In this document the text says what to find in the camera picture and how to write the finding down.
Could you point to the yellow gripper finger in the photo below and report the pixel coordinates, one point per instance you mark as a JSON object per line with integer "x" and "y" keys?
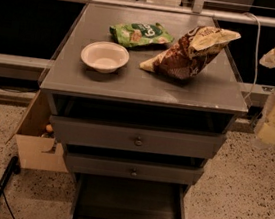
{"x": 268, "y": 59}

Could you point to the brown chip bag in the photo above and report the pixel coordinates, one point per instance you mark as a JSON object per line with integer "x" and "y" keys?
{"x": 191, "y": 53}

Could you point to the grey drawer cabinet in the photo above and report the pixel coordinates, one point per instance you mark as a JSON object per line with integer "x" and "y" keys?
{"x": 207, "y": 104}

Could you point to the green chip bag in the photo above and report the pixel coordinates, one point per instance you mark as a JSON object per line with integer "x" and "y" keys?
{"x": 139, "y": 34}

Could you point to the grey top drawer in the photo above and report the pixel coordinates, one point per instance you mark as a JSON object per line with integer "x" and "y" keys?
{"x": 117, "y": 136}

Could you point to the grey drawer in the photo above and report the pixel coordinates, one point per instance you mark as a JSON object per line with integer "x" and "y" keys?
{"x": 117, "y": 136}
{"x": 105, "y": 197}
{"x": 121, "y": 168}

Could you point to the grey middle drawer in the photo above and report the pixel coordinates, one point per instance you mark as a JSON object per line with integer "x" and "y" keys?
{"x": 121, "y": 168}

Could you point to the grey bottom drawer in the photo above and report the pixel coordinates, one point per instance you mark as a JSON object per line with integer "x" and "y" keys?
{"x": 105, "y": 197}

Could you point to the white paper bowl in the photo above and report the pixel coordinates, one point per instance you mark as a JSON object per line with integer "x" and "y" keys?
{"x": 105, "y": 57}

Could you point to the orange ball in box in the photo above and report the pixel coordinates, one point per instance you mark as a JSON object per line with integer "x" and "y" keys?
{"x": 49, "y": 128}

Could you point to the cardboard box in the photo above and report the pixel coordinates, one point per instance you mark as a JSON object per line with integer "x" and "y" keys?
{"x": 37, "y": 150}

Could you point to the black pole on floor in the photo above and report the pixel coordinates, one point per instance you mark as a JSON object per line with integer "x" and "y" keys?
{"x": 12, "y": 168}

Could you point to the metal railing frame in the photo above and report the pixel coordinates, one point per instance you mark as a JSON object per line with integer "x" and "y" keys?
{"x": 43, "y": 39}

